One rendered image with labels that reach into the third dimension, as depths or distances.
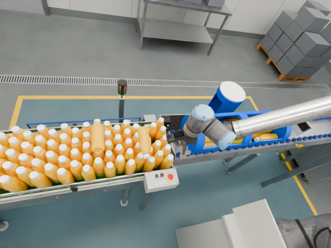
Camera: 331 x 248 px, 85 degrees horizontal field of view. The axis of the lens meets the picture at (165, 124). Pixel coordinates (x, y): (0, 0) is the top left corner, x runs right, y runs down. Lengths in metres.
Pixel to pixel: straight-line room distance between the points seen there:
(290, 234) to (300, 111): 0.55
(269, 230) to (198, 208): 1.39
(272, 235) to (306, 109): 0.58
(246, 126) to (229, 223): 0.60
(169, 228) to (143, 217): 0.30
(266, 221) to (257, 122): 0.47
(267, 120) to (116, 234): 1.77
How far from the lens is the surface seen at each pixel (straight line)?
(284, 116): 0.95
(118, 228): 2.18
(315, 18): 4.73
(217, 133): 0.79
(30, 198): 1.40
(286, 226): 1.12
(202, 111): 0.79
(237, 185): 2.71
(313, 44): 4.58
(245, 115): 1.51
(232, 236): 1.25
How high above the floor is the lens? 2.17
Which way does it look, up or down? 54 degrees down
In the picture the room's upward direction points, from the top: 23 degrees clockwise
